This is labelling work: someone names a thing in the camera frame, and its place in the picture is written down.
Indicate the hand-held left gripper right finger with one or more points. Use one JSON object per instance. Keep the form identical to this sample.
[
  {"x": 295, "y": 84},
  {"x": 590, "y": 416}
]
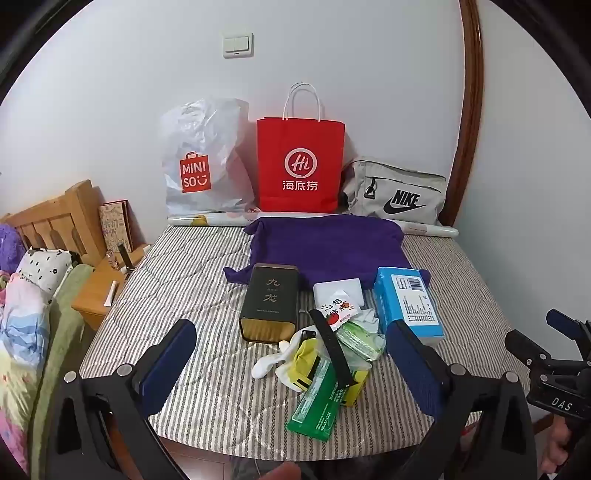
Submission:
[{"x": 411, "y": 364}]

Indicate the blue tissue box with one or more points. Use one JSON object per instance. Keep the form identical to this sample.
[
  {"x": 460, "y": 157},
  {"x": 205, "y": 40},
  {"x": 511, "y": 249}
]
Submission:
[{"x": 406, "y": 295}]

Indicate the rolled printed paper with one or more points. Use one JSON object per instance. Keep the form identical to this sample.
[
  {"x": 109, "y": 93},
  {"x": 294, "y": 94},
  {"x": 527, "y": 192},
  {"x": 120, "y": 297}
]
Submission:
[{"x": 194, "y": 220}]

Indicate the green foil packet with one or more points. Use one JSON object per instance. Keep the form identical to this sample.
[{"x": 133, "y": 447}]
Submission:
[{"x": 314, "y": 406}]

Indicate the white polka dot pillow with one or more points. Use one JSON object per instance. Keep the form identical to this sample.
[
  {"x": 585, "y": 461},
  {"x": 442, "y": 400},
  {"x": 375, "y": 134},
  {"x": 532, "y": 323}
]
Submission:
[{"x": 44, "y": 270}]

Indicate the dark tea tin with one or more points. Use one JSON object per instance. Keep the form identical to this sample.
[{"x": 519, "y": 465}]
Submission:
[{"x": 268, "y": 295}]

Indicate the wooden headboard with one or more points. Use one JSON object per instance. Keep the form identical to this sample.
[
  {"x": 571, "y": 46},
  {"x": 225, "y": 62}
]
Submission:
[{"x": 55, "y": 217}]

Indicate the patterned notebook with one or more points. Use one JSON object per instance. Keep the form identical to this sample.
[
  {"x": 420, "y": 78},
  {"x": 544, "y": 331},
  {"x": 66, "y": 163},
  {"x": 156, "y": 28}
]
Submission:
[{"x": 115, "y": 226}]

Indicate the white fruit print snack sachet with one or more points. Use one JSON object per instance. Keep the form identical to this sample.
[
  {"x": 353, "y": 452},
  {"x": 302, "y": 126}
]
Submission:
[{"x": 337, "y": 309}]

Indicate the white plastic shopping bag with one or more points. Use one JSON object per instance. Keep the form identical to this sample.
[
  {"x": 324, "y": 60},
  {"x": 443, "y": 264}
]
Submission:
[{"x": 198, "y": 138}]

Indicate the person's right hand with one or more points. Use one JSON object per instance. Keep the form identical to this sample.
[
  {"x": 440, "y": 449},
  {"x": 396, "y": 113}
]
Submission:
[{"x": 556, "y": 436}]

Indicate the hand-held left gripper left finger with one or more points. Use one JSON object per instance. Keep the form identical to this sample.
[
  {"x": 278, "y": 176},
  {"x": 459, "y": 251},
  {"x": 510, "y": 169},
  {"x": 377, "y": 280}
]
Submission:
[{"x": 168, "y": 360}]

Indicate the purple towel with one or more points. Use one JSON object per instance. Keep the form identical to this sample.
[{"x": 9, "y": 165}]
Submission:
[{"x": 323, "y": 249}]

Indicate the grey waist bag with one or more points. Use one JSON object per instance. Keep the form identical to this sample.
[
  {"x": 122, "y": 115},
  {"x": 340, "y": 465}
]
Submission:
[{"x": 415, "y": 184}]

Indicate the white wall switch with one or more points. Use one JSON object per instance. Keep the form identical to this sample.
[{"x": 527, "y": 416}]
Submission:
[{"x": 238, "y": 44}]

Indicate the colourful printed blanket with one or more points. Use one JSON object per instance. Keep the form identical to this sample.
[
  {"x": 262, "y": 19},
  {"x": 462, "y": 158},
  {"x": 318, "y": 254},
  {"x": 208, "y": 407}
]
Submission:
[{"x": 23, "y": 346}]

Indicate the pale green wet wipes packet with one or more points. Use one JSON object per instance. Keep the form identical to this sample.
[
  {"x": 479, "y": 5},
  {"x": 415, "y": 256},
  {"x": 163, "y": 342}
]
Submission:
[{"x": 360, "y": 341}]

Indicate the red paper bag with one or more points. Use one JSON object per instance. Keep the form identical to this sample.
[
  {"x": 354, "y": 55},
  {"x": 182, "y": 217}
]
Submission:
[{"x": 300, "y": 138}]

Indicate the purple plush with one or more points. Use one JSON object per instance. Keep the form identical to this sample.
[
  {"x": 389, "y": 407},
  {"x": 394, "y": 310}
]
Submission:
[{"x": 9, "y": 247}]

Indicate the white sock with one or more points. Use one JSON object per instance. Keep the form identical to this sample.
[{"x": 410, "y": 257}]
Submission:
[{"x": 270, "y": 362}]

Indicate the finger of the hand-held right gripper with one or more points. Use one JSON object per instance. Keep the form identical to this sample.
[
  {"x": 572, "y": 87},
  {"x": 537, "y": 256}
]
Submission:
[
  {"x": 524, "y": 346},
  {"x": 565, "y": 321}
]

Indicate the small black item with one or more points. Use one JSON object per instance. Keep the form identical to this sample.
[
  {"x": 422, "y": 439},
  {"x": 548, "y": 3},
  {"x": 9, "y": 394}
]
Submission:
[{"x": 124, "y": 258}]

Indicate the white sponge block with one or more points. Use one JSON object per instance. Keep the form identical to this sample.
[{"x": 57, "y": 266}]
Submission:
[{"x": 352, "y": 287}]

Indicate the wooden door frame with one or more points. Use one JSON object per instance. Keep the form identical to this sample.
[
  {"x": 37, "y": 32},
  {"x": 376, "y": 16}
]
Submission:
[{"x": 468, "y": 92}]

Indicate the wooden nightstand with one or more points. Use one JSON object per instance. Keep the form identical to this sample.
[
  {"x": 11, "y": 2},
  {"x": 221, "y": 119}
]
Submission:
[{"x": 97, "y": 295}]

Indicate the green blanket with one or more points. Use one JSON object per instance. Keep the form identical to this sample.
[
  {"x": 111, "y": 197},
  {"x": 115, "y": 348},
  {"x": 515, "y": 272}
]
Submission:
[{"x": 64, "y": 314}]

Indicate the small white tube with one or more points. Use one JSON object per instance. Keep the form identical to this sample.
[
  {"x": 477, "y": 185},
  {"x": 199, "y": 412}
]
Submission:
[{"x": 112, "y": 293}]

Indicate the small yellow box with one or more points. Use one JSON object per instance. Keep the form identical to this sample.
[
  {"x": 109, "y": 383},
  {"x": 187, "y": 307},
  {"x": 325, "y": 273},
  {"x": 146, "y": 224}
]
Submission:
[{"x": 358, "y": 387}]

